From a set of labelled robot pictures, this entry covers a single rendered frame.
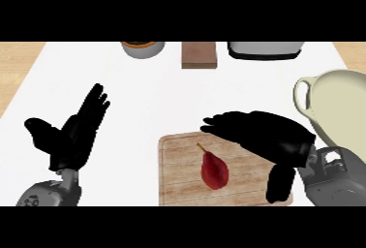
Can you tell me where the brown wooden block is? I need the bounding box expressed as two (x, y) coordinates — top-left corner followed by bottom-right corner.
(181, 41), (219, 70)

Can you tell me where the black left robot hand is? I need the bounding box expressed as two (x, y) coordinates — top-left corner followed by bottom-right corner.
(23, 82), (113, 172)

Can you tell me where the grey and black appliance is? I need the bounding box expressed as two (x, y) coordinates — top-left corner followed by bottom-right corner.
(225, 41), (306, 62)

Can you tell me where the cream pot with handle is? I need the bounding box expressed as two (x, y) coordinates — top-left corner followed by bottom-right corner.
(293, 69), (366, 158)

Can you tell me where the grey pot with orange rim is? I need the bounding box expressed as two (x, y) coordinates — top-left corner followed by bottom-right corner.
(119, 41), (167, 60)

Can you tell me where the pale wooden cutting board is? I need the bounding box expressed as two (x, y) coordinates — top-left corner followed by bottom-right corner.
(159, 130), (296, 207)

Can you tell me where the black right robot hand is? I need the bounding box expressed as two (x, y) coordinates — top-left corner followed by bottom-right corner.
(200, 110), (318, 204)

